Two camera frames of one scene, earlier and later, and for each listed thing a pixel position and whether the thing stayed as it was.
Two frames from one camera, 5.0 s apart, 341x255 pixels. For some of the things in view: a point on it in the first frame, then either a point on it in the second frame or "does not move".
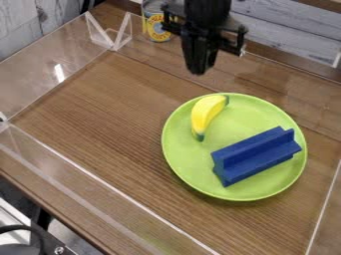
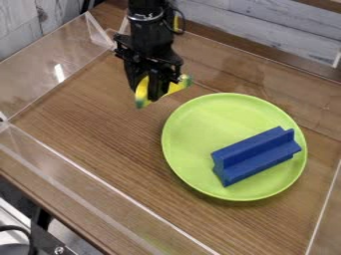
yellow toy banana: x=203 y=109 -> x=142 y=90
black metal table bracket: x=44 y=243 does not move
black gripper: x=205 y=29 -> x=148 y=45
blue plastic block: x=241 y=159 does not move
